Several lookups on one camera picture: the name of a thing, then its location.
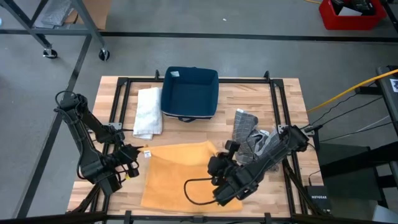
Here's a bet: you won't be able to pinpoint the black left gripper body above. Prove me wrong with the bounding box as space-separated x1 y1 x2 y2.
116 144 141 172

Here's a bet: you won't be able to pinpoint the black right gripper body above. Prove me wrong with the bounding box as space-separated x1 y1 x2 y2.
207 155 233 180

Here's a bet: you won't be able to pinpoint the white checked towel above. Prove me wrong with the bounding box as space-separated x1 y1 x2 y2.
132 86 164 141

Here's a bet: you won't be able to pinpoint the orange towel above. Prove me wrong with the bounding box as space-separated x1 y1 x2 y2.
137 140 244 215

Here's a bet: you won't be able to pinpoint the navy white striped fabric basket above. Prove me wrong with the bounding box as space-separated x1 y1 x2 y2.
160 65 220 123

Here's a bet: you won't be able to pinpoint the grey checked towel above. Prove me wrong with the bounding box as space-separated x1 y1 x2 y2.
231 108 283 166

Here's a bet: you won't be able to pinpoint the black floor stand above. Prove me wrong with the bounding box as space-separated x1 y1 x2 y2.
317 141 398 215

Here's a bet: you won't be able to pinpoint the brown cardboard box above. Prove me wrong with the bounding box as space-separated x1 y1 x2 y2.
64 0 113 31

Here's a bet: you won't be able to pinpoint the grey metal wheeled cart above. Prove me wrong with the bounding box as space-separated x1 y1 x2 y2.
0 0 111 62

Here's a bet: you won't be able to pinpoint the silver padded bag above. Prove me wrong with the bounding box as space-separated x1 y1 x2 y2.
32 0 75 29

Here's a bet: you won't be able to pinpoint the black side table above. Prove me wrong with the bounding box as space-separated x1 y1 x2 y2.
375 64 398 138

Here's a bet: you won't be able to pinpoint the red plastic bin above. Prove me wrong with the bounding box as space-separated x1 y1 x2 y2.
318 0 388 31

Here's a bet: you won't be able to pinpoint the black items in bin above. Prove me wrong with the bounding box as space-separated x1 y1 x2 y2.
330 0 376 16

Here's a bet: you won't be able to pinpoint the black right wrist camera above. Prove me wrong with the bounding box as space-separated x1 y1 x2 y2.
224 139 241 154

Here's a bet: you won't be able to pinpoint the black camera cable loop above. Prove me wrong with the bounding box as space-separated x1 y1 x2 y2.
183 177 220 206

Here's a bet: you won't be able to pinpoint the black metal table frame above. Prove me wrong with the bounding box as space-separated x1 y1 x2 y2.
90 69 317 224

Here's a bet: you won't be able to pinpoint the black Netgear network switch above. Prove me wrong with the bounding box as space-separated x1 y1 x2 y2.
303 185 333 215

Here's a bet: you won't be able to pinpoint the black floor cable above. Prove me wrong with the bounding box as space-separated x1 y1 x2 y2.
310 91 385 127
319 121 393 144

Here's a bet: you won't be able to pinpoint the yellow cable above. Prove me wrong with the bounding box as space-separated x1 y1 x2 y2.
306 68 398 114

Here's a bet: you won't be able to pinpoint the white floor cable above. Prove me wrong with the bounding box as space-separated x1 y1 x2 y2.
354 114 393 134

